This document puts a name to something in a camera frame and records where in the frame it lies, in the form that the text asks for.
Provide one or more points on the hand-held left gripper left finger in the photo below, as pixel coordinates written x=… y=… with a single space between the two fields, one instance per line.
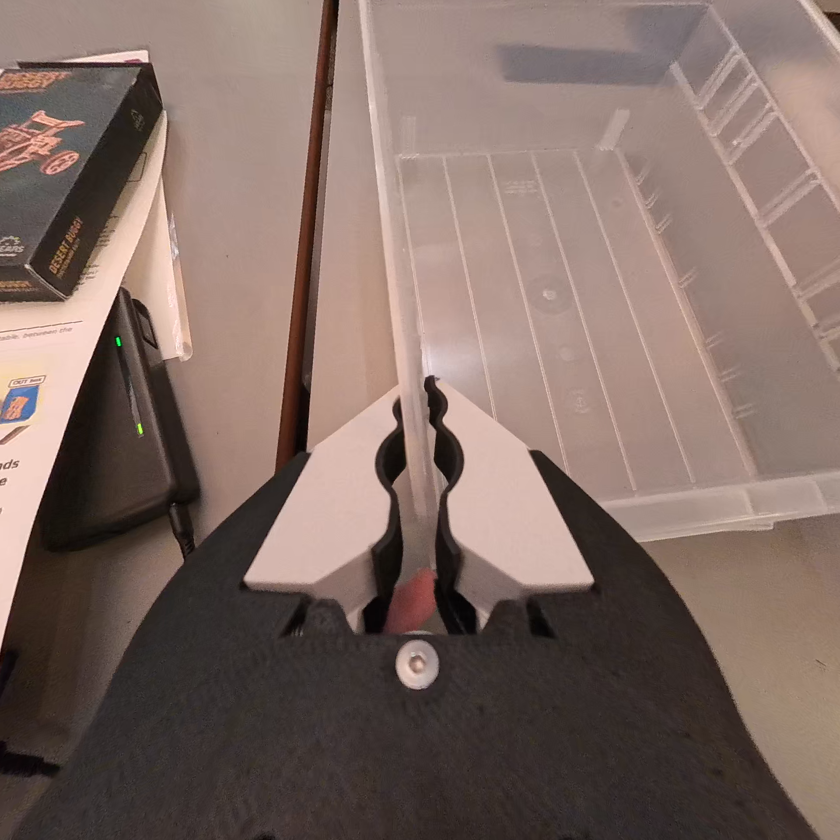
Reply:
x=315 y=518

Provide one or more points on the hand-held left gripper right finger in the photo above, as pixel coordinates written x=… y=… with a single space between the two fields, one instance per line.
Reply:
x=518 y=518

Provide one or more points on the large clear plastic bin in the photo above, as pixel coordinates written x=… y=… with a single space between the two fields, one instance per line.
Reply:
x=590 y=328

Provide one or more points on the person's left hand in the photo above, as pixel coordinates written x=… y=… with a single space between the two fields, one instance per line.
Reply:
x=412 y=600

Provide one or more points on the black power bank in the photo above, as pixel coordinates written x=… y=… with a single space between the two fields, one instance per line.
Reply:
x=111 y=459

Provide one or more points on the brown narrow strip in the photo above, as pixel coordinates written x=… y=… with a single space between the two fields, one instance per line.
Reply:
x=305 y=262

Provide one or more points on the black model kit box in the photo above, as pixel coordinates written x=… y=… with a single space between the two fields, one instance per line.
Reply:
x=85 y=197

